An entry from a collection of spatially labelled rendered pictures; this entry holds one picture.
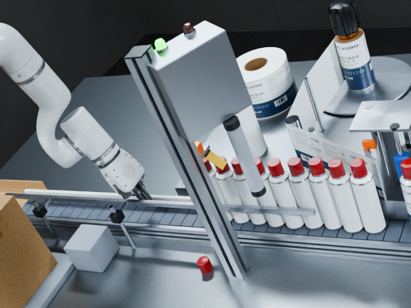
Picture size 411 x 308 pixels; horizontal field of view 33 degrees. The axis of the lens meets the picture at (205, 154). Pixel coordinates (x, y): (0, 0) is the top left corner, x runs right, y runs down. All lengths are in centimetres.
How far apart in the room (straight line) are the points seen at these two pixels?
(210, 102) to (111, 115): 130
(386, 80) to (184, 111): 92
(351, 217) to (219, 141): 66
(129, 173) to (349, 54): 74
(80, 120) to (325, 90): 73
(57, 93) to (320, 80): 77
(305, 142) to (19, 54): 75
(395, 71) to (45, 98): 107
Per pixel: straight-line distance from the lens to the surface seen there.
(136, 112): 269
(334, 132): 208
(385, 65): 230
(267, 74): 217
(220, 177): 178
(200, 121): 148
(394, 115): 162
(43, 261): 208
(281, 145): 209
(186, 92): 145
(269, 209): 176
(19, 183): 258
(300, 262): 178
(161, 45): 146
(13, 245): 200
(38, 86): 179
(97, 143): 192
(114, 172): 194
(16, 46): 174
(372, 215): 168
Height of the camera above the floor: 207
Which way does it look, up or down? 33 degrees down
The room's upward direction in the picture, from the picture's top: 24 degrees counter-clockwise
